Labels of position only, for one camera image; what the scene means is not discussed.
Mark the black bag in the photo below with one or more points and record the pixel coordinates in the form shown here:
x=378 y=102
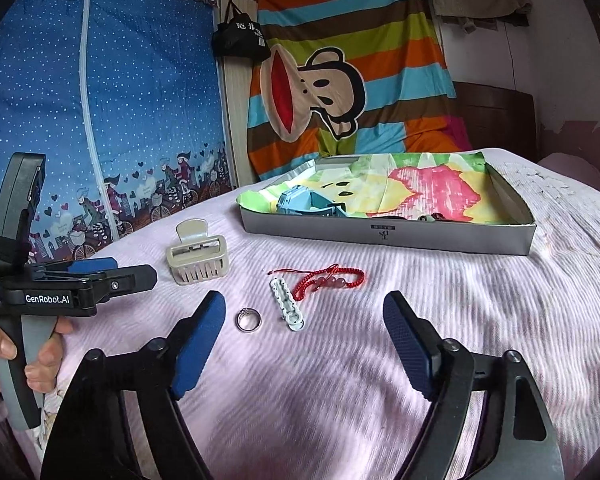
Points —
x=240 y=35

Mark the grey shallow cardboard box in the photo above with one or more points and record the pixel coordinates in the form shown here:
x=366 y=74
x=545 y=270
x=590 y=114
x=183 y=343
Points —
x=380 y=237

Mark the beige hair claw clip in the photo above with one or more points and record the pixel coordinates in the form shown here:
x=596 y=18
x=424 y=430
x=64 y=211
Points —
x=197 y=257

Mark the pink pillow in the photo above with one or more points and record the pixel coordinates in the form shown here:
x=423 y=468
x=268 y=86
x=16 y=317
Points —
x=572 y=172

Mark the blue dotted wardrobe cover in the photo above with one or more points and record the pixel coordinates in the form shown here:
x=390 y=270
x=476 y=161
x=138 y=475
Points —
x=130 y=110

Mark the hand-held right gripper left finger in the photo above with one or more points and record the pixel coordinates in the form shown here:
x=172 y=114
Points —
x=200 y=345

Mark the striped monkey print blanket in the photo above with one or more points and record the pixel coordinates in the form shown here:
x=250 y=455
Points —
x=360 y=75

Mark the person's left hand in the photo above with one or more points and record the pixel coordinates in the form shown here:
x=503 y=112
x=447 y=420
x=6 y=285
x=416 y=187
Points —
x=47 y=360

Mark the blue smart watch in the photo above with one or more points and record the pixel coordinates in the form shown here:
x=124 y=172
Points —
x=305 y=202

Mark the white braided hair clip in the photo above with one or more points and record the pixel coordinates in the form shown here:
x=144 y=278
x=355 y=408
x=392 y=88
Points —
x=287 y=305

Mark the colourful printed cloth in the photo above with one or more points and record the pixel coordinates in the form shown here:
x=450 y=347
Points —
x=405 y=187

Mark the dark wooden headboard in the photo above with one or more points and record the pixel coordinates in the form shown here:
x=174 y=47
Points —
x=495 y=117

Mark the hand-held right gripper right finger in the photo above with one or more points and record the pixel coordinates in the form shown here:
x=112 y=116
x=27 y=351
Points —
x=410 y=345

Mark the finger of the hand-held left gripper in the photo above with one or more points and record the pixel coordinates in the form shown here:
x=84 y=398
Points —
x=125 y=285
x=100 y=265

